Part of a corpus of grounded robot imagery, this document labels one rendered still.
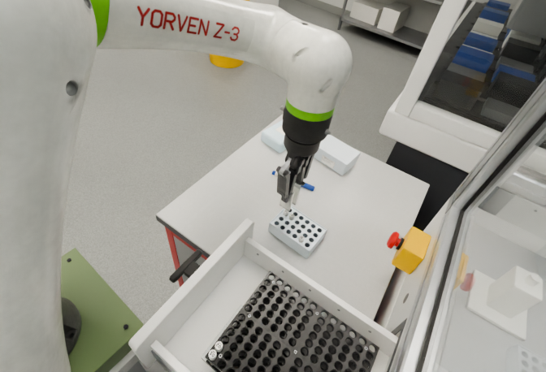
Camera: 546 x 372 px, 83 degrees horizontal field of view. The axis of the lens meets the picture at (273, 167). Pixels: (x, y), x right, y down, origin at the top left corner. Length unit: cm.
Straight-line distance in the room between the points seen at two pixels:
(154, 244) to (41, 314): 139
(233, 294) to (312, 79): 43
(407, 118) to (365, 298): 60
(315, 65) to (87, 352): 63
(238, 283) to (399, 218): 52
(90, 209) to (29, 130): 175
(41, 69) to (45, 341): 27
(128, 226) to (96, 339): 117
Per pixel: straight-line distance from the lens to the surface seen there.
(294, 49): 52
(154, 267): 167
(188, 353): 64
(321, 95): 52
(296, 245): 79
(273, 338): 57
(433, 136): 112
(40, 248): 31
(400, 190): 105
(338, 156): 100
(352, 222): 90
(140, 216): 186
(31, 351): 39
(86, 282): 78
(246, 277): 68
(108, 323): 72
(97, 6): 40
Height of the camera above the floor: 145
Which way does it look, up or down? 44 degrees down
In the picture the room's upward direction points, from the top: 8 degrees clockwise
